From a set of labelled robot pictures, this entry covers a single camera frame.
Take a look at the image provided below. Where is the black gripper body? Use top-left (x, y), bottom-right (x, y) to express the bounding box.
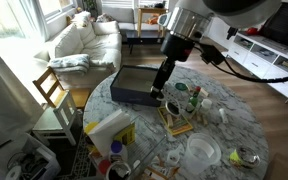
top-left (151, 59), bottom-right (175, 94)

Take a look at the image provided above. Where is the clear plastic cup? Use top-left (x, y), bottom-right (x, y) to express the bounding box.
top-left (184, 133), bottom-right (221, 174)

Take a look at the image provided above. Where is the green round lid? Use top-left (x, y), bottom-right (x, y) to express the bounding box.
top-left (175, 83), bottom-right (188, 91)

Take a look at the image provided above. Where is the dark blue cardboard box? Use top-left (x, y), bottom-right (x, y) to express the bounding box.
top-left (110, 65), bottom-right (161, 107)

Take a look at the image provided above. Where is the yellow picture book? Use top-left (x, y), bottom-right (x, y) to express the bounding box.
top-left (157, 107), bottom-right (193, 136)

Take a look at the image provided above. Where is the green glass bottle red cap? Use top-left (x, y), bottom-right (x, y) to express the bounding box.
top-left (186, 86), bottom-right (201, 113)

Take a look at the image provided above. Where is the black coffee table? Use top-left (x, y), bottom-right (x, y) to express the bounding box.
top-left (126, 30), bottom-right (164, 53)

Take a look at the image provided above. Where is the wooden block pile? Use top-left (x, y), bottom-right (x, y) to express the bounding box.
top-left (194, 112), bottom-right (208, 126)

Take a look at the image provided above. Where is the white pill bottle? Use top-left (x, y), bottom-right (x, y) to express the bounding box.
top-left (199, 99), bottom-right (212, 113)

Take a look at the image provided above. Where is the yellow box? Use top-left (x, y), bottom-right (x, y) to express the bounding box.
top-left (114, 123), bottom-right (135, 145)

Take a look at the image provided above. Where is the wooden side table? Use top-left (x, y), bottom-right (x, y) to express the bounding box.
top-left (137, 7), bottom-right (167, 36)

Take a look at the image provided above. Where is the white bottle blue cap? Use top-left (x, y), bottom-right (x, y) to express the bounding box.
top-left (109, 141), bottom-right (128, 162)

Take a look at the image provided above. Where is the white sectional sofa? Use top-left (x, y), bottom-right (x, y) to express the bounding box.
top-left (33, 6), bottom-right (172, 88)

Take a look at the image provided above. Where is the white mug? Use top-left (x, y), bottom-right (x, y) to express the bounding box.
top-left (106, 161), bottom-right (131, 180)

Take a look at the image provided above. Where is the red round lid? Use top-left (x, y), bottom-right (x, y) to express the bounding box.
top-left (98, 159), bottom-right (111, 175)

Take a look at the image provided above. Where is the grey folded blanket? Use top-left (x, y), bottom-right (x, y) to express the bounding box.
top-left (48, 54), bottom-right (90, 74)

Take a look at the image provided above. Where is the white small chair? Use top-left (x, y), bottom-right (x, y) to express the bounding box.
top-left (32, 91), bottom-right (78, 146)

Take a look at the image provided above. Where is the metal bowl green rim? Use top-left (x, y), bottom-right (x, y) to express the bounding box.
top-left (229, 146), bottom-right (260, 169)

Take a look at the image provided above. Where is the wooden chair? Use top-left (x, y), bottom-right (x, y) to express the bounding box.
top-left (33, 68), bottom-right (90, 109)

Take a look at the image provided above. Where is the white tv console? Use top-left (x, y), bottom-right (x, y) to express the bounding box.
top-left (221, 31), bottom-right (288, 100)

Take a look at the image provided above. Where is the black television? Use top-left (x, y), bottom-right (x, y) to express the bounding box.
top-left (261, 2), bottom-right (288, 46)

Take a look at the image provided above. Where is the white storage bin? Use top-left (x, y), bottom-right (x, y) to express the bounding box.
top-left (0, 134), bottom-right (61, 180)

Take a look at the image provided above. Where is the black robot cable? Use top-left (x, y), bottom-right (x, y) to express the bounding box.
top-left (193, 41), bottom-right (288, 84)

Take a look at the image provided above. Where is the clear wire dish rack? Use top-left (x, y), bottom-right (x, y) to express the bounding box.
top-left (84, 116), bottom-right (166, 178)

